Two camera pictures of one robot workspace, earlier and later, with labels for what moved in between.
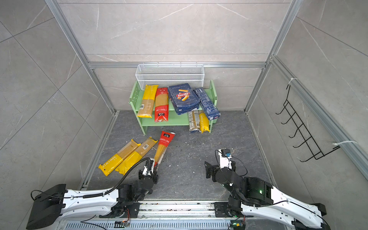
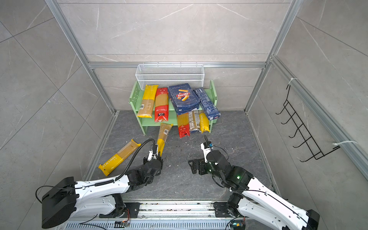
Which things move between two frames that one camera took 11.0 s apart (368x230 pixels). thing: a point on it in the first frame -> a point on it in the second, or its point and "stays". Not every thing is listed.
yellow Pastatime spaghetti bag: [204, 122] stays
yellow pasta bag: [136, 156] -> [164, 132]
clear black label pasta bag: [194, 120] stays
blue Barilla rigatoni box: [183, 98] stays
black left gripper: [155, 178] -> [161, 161]
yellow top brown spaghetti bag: [145, 108] stays
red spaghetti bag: [166, 139] -> [183, 125]
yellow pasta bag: [110, 165] stays
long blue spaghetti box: [207, 107] stays
